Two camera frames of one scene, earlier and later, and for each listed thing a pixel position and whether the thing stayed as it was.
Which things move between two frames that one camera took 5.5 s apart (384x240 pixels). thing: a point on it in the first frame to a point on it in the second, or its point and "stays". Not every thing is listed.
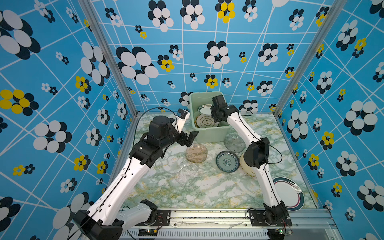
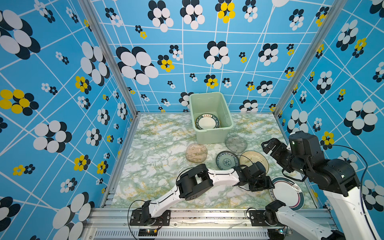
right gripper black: x=212 y=110 to x=280 y=147
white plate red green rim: x=289 y=193 stays
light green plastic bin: x=202 y=120 stays
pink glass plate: x=196 y=153 stays
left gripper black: x=183 y=140 to x=266 y=183
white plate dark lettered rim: x=205 y=109 to x=207 y=121
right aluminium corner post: x=322 y=30 stays
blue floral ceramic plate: x=227 y=161 stays
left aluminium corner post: x=119 y=69 stays
